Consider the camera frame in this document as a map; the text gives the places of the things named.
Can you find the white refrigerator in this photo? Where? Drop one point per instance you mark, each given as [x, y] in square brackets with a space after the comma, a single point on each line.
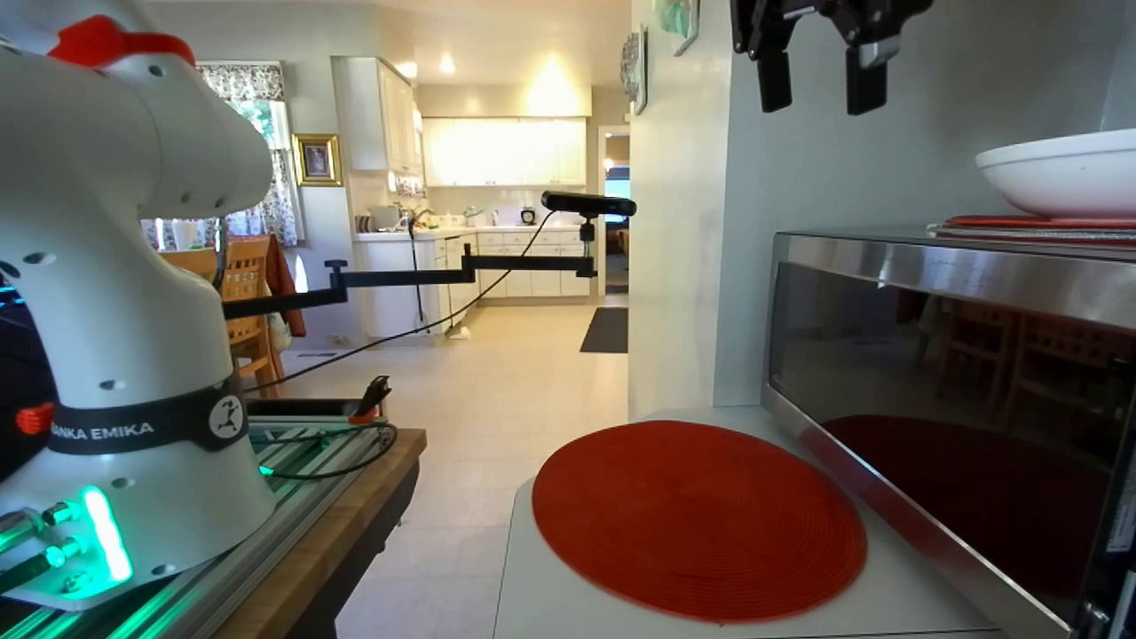
[320, 235]

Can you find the wooden table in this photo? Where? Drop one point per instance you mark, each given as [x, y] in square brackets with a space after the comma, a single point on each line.
[356, 521]

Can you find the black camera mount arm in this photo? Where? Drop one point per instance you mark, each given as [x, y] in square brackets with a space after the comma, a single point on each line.
[401, 279]

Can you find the dark floor mat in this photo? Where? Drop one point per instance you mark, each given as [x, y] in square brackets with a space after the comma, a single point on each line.
[606, 333]

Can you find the aluminium rail frame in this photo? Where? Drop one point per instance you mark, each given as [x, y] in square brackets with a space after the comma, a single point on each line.
[178, 599]

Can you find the white kitchen cabinet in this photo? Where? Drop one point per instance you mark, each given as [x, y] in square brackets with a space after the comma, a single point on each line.
[373, 120]

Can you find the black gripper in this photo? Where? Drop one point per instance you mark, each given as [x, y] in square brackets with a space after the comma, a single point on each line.
[852, 8]

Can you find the stainless steel microwave oven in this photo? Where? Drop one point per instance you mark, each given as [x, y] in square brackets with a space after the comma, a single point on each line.
[945, 393]

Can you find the white kitchen counter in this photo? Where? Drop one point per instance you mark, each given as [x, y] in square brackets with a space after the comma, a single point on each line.
[378, 304]

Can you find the black clamp with red tips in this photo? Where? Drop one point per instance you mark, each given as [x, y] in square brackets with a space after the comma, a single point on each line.
[373, 402]

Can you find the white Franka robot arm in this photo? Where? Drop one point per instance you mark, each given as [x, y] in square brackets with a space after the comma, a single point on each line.
[117, 296]

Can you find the red plate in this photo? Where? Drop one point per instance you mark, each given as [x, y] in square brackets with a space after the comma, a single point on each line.
[1042, 221]

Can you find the black stereo camera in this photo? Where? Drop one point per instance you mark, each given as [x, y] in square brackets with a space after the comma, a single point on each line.
[588, 204]

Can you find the large white bowl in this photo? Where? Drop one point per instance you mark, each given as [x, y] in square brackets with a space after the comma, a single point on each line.
[1065, 180]

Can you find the gold framed picture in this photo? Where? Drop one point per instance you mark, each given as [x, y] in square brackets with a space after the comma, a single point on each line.
[316, 161]

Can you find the round wall decoration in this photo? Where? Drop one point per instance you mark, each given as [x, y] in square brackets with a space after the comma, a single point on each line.
[635, 73]

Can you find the patterned window curtain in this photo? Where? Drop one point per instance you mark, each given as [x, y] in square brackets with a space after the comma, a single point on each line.
[254, 93]

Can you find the wooden chair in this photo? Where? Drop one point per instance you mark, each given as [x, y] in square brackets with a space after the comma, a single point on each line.
[251, 286]

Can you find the red round placemat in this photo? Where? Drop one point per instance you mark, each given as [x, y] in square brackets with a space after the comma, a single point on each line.
[696, 521]

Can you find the bright kitchen window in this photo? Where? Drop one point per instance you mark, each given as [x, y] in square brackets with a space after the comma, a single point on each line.
[501, 153]

